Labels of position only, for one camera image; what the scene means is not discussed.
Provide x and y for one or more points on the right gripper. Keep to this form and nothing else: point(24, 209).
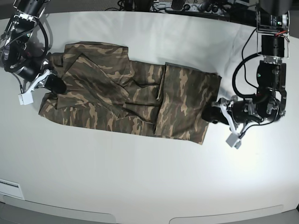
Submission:
point(39, 74)

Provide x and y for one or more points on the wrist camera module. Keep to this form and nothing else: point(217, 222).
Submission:
point(234, 141)
point(25, 98)

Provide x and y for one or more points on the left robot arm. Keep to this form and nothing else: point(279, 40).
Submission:
point(267, 104)

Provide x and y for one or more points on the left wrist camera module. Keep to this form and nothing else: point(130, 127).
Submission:
point(234, 141)

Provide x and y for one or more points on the camouflage T-shirt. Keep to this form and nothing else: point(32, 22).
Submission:
point(105, 90)

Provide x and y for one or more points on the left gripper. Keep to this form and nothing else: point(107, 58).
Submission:
point(236, 114)

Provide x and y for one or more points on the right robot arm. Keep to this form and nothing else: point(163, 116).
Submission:
point(16, 58)

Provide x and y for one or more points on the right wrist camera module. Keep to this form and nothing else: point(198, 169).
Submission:
point(25, 98)

